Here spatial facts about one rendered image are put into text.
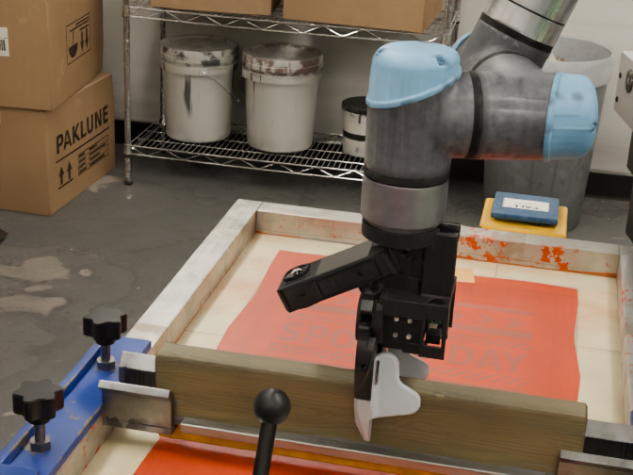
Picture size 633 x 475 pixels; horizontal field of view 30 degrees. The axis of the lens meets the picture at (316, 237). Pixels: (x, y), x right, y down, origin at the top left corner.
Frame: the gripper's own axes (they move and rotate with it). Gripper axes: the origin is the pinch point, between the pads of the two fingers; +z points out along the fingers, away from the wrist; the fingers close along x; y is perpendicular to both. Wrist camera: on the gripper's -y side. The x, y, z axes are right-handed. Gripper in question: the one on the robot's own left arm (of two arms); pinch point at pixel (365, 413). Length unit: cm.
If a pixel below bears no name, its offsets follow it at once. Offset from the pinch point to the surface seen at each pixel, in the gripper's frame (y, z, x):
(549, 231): 16, 7, 71
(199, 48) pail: -121, 49, 336
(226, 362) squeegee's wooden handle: -13.3, -4.1, -1.4
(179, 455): -17.6, 6.3, -2.5
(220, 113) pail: -112, 74, 334
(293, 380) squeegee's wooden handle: -6.7, -3.4, -1.8
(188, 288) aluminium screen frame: -26.3, 2.8, 27.6
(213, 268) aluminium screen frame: -25.4, 3.0, 34.9
